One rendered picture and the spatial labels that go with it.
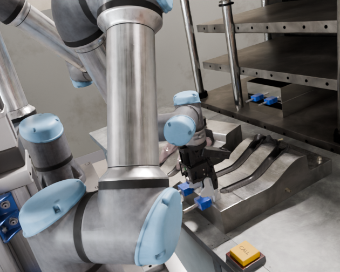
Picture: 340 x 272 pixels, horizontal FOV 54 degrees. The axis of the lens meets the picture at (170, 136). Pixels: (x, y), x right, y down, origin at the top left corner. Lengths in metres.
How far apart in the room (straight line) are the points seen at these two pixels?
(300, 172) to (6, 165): 0.92
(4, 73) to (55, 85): 2.40
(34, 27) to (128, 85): 0.54
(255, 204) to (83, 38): 0.75
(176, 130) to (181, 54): 3.00
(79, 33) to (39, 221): 0.36
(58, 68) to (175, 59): 1.23
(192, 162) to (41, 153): 0.44
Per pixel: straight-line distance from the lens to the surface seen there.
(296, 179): 1.25
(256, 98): 2.00
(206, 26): 2.28
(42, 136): 1.02
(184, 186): 1.20
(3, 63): 1.13
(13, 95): 1.14
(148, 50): 0.58
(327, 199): 1.26
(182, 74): 3.85
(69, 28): 0.70
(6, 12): 1.02
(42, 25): 1.05
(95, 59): 0.75
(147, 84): 0.56
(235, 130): 1.56
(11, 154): 0.79
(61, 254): 0.59
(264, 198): 1.18
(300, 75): 1.77
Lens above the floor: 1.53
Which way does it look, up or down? 23 degrees down
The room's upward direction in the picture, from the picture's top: 13 degrees counter-clockwise
